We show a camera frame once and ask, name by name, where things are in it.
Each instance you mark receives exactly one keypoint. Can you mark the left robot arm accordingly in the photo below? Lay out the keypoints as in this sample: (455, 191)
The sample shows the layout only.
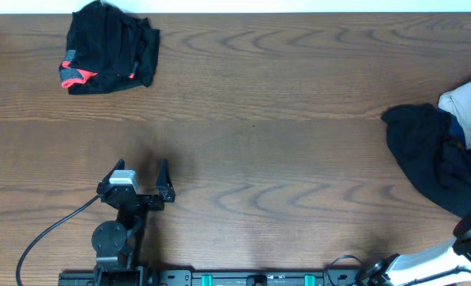
(117, 243)

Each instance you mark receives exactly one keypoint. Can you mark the black shirt with white logo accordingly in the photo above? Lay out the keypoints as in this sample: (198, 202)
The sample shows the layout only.
(429, 148)

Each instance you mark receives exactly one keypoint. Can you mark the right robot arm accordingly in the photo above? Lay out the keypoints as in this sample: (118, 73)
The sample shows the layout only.
(445, 264)

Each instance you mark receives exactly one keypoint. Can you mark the folded black garment orange trim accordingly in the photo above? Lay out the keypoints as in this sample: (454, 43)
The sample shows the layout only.
(107, 51)

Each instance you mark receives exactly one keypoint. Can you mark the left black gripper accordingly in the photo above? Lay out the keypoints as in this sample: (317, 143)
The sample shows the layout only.
(164, 192)

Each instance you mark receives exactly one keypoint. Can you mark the black base rail green clamps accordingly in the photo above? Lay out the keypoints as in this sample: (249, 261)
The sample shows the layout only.
(183, 277)

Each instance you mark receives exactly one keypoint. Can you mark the blue shirt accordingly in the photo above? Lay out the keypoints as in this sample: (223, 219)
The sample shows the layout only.
(457, 131)

